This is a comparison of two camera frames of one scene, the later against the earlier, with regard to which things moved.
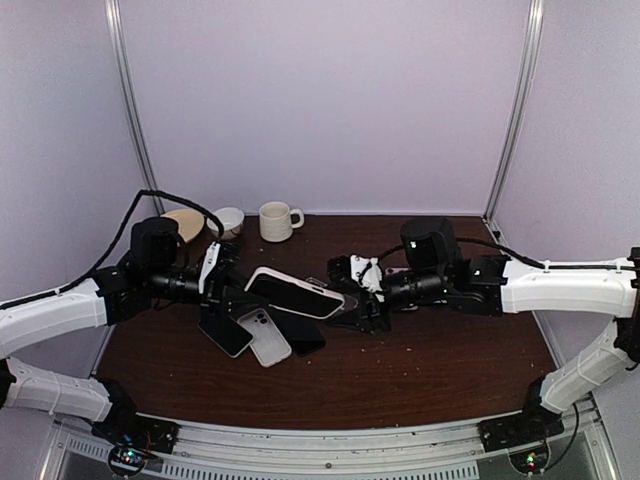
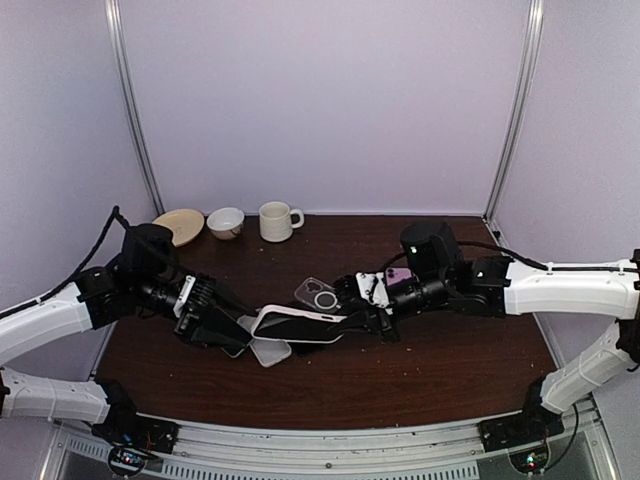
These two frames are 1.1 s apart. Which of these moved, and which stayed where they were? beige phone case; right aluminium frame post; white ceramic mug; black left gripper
Moved: black left gripper
Stayed: right aluminium frame post; white ceramic mug; beige phone case
